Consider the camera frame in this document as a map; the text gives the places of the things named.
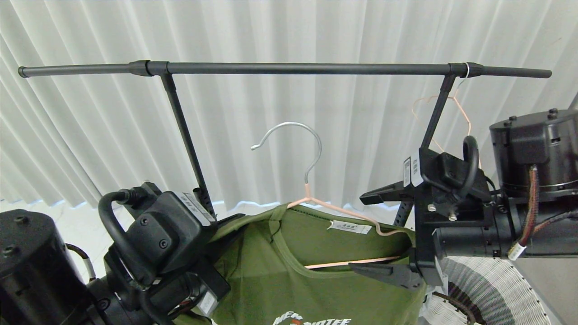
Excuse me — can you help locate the white laundry basket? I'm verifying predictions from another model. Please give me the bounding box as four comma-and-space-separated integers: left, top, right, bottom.
420, 257, 551, 325

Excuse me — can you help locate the black clothes rack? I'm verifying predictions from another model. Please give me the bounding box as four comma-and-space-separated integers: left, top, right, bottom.
18, 60, 552, 227

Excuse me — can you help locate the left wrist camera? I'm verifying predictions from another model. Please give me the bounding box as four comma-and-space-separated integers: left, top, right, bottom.
122, 182, 217, 275

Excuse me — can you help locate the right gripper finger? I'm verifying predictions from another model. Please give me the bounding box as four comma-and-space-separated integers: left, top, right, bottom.
349, 262, 425, 289
360, 181, 416, 206

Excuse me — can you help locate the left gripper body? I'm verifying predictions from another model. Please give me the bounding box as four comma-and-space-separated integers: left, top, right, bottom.
88, 192, 232, 325

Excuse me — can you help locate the green printed t-shirt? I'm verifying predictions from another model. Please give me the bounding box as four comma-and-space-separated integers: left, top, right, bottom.
174, 204, 427, 325

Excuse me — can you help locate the white curtain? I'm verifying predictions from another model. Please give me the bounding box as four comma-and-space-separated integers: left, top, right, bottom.
0, 0, 578, 213

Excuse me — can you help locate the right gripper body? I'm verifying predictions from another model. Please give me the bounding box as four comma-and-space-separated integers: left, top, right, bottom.
403, 148, 511, 287

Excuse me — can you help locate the pink clothes hanger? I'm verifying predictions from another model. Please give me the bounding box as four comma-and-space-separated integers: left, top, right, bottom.
412, 81, 482, 168
251, 122, 409, 270

